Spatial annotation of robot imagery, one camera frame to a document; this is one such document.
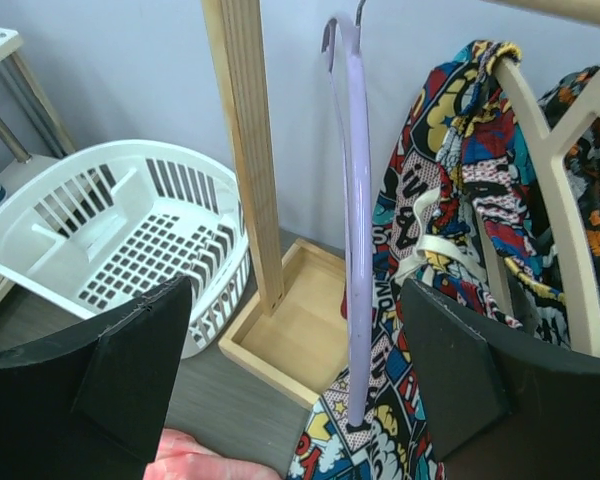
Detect lilac plastic hanger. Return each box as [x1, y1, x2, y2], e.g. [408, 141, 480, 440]
[321, 1, 373, 428]

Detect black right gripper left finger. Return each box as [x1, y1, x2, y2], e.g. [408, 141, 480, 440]
[0, 276, 192, 479]

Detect beige wooden hanger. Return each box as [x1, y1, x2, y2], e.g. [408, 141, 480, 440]
[494, 59, 600, 358]

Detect white side shelf table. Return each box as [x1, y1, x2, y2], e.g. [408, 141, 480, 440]
[0, 27, 76, 195]

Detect comic print shorts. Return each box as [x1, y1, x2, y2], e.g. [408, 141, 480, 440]
[288, 40, 570, 479]

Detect wooden clothes rack stand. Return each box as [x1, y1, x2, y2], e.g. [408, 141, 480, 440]
[202, 1, 347, 409]

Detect pink patterned shorts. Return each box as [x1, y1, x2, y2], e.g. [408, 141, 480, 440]
[143, 428, 281, 480]

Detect white plastic laundry basket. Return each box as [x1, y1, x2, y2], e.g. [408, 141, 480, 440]
[0, 140, 250, 358]

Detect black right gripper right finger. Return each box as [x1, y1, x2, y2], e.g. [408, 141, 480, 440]
[401, 280, 600, 479]

